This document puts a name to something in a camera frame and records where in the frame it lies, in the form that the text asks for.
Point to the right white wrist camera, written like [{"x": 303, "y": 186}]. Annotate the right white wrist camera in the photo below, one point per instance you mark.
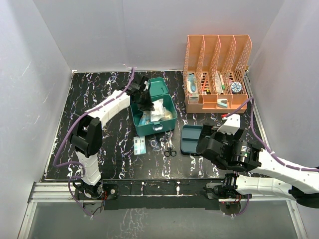
[{"x": 231, "y": 125}]

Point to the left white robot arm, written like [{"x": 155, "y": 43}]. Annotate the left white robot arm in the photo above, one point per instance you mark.
[{"x": 86, "y": 135}]

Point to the green medicine kit box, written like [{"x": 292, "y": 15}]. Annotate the green medicine kit box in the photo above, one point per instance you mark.
[{"x": 158, "y": 90}]

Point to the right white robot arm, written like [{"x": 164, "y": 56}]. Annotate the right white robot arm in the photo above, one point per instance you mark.
[{"x": 254, "y": 170}]

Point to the blue divided tray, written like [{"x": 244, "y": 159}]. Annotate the blue divided tray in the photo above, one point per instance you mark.
[{"x": 189, "y": 139}]

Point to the white tube in organizer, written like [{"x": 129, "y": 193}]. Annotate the white tube in organizer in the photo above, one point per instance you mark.
[{"x": 219, "y": 84}]

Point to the black handled scissors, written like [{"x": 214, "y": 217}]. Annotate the black handled scissors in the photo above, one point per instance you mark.
[{"x": 169, "y": 151}]

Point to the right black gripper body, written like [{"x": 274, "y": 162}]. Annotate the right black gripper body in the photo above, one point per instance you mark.
[{"x": 224, "y": 137}]

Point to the blue brush blister pack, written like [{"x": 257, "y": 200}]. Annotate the blue brush blister pack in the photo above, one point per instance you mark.
[{"x": 191, "y": 83}]

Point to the small white red box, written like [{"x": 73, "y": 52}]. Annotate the small white red box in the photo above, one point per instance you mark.
[{"x": 193, "y": 98}]

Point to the clear bag with rubber bands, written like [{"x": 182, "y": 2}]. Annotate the clear bag with rubber bands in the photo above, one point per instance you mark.
[{"x": 155, "y": 143}]

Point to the orange file organizer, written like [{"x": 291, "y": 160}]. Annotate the orange file organizer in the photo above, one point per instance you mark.
[{"x": 213, "y": 72}]

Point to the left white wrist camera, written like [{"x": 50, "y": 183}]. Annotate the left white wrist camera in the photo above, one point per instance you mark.
[{"x": 144, "y": 84}]

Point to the teal white small box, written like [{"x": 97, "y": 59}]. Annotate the teal white small box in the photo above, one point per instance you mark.
[{"x": 222, "y": 103}]

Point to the white blue bandage box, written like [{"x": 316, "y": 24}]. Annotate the white blue bandage box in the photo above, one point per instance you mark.
[{"x": 139, "y": 145}]

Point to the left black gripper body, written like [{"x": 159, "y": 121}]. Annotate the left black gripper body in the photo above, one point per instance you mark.
[{"x": 145, "y": 103}]

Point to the white gauze packet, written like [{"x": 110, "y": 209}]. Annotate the white gauze packet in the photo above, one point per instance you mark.
[{"x": 158, "y": 110}]

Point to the round blue white tin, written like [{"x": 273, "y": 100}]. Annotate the round blue white tin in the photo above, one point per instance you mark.
[{"x": 236, "y": 87}]

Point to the blue cotton swab bag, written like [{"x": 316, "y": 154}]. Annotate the blue cotton swab bag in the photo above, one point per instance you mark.
[{"x": 145, "y": 118}]

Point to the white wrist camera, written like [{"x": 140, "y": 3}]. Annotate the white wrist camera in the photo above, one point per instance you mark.
[
  {"x": 231, "y": 125},
  {"x": 144, "y": 84}
]

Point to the red pencil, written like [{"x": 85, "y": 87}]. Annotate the red pencil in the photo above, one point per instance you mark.
[{"x": 205, "y": 83}]

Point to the beige bandage pack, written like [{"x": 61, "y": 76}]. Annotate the beige bandage pack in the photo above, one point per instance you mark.
[{"x": 167, "y": 115}]

